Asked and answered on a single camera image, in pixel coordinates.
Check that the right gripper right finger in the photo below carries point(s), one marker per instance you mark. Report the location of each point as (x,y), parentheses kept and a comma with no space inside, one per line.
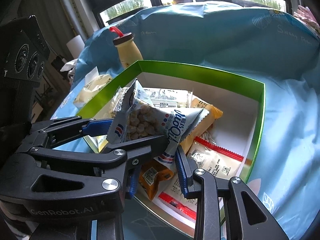
(246,216)

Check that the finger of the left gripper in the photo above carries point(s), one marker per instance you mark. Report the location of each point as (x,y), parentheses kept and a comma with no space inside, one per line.
(57,132)
(43,153)

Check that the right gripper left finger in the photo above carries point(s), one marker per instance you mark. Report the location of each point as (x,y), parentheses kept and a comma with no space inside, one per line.
(112,228)

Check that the orange snack packet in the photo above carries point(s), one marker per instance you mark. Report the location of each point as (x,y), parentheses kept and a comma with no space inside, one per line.
(151,174)

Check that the peanut snack packet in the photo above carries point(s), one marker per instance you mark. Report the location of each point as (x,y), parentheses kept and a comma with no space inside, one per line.
(139,118)

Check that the white red blue snack bag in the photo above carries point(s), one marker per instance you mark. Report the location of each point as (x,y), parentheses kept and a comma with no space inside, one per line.
(203,157)

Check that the tan yellow snack packet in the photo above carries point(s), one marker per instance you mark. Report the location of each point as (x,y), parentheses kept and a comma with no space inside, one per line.
(205,119)

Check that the yellow snack bag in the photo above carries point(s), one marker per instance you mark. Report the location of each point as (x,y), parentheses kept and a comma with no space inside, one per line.
(97,143)

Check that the tissue pack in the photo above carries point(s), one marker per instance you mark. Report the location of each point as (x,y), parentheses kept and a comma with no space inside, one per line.
(94,83)

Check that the white paper roll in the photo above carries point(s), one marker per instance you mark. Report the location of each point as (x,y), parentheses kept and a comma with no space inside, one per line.
(75,46)

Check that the green cardboard box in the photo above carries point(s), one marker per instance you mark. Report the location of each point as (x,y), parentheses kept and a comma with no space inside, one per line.
(239,129)

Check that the yellow bear bottle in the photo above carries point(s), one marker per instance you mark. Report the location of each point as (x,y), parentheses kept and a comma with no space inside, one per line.
(127,50)

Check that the blue floral bedsheet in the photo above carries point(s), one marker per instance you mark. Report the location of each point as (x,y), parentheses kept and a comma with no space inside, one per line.
(272,47)

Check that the pink folded cloth pile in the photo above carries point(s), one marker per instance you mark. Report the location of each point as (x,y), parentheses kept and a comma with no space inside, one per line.
(305,15)

